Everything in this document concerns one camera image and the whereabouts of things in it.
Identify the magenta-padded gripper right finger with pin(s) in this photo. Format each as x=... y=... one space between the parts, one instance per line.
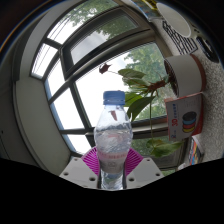
x=146 y=170

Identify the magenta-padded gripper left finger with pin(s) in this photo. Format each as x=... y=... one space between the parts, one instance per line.
x=78 y=171

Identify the clear blue-capped water bottle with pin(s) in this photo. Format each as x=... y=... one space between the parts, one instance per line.
x=113 y=133

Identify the white red filament box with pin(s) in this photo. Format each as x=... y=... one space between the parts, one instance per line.
x=181 y=115

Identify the dark framed bay window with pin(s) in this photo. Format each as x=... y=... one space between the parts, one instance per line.
x=100 y=83

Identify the potted plant in white pot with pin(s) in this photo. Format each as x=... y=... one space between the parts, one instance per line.
x=186 y=75

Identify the small colourful printed box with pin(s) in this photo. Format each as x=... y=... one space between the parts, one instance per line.
x=145 y=7

